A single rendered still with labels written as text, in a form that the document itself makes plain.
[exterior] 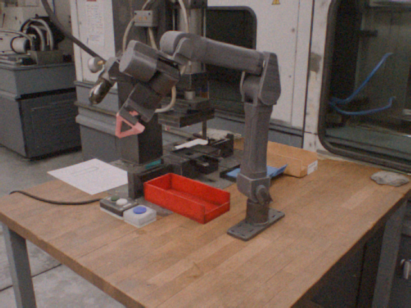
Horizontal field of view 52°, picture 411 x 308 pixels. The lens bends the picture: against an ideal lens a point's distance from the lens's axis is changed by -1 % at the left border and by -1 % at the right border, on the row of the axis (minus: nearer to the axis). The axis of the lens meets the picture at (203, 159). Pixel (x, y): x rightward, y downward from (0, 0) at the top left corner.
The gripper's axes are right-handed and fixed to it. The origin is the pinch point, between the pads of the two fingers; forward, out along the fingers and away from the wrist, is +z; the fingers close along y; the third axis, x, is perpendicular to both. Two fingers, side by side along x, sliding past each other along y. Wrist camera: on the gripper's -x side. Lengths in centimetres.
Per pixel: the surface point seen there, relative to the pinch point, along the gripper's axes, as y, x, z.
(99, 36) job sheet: -172, -34, 99
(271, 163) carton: -43, 55, 12
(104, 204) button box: -0.5, 10.5, 31.2
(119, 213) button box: 2.8, 14.7, 26.8
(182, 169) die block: -25.1, 26.7, 23.6
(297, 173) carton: -38, 61, 5
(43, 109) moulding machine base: -237, -49, 252
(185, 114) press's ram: -34.6, 16.4, 11.7
